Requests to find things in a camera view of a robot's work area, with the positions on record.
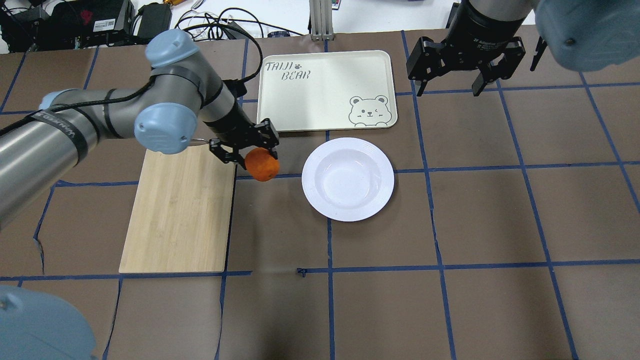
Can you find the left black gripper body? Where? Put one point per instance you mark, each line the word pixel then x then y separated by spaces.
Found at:
pixel 239 125

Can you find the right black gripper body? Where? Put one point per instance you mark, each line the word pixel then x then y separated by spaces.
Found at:
pixel 474 36

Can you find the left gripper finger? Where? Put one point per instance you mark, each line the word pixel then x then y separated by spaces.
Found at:
pixel 228 157
pixel 270 144

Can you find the wooden cutting board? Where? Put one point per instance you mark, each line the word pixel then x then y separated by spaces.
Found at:
pixel 180 220

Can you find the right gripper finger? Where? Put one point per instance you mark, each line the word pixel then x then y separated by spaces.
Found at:
pixel 420 83
pixel 489 73

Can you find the aluminium frame post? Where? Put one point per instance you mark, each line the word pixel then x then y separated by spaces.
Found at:
pixel 321 20

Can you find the black electronics box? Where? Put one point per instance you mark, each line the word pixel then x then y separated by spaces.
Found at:
pixel 50 25

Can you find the orange fruit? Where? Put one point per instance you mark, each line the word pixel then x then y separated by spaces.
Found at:
pixel 261 164

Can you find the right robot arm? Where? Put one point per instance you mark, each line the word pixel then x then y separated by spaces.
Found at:
pixel 581 35

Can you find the white round plate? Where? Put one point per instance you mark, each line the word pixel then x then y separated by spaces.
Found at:
pixel 348 179

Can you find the cream bear tray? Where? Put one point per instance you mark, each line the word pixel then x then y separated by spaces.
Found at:
pixel 328 91

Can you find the black power adapter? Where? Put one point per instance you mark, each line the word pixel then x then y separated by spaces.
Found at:
pixel 154 19

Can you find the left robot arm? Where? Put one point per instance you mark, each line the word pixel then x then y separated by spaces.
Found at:
pixel 36 151

